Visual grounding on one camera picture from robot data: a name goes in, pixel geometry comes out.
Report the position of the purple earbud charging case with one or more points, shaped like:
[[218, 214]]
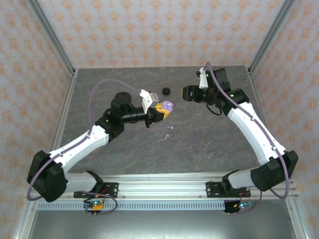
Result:
[[167, 105]]

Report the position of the black earbud charging case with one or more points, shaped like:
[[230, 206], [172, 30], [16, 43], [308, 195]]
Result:
[[166, 91]]

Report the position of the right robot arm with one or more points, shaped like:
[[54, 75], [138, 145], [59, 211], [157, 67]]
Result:
[[254, 132]]

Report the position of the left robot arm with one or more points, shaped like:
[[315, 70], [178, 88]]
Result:
[[79, 147]]

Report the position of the grey sheet metal panel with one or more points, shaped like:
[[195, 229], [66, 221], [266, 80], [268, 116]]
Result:
[[162, 224]]

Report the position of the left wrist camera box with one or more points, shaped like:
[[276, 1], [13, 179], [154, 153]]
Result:
[[149, 99]]

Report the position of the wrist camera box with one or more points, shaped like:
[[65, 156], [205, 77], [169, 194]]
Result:
[[149, 99], [203, 79]]

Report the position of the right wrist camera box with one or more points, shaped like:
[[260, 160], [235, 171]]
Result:
[[203, 79]]

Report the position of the right aluminium side rail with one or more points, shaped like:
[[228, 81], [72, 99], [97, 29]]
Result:
[[258, 99]]

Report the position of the aluminium side rail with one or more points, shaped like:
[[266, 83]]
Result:
[[69, 94], [258, 99]]

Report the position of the left aluminium side rail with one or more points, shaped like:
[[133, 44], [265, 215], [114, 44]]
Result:
[[69, 94]]

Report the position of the narrow aluminium table edge rail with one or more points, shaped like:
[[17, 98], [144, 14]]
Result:
[[162, 177]]

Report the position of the right aluminium frame post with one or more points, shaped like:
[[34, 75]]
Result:
[[270, 37]]

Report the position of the aluminium frame post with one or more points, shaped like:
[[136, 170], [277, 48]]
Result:
[[270, 37], [53, 37]]

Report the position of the wide aluminium mounting rail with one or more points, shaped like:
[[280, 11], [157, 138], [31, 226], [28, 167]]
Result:
[[162, 190]]

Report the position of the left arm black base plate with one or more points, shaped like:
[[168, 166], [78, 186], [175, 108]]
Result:
[[112, 189]]

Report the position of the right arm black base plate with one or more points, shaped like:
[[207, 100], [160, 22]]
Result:
[[211, 189]]

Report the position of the left aluminium frame post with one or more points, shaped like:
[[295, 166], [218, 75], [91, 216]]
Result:
[[53, 37]]

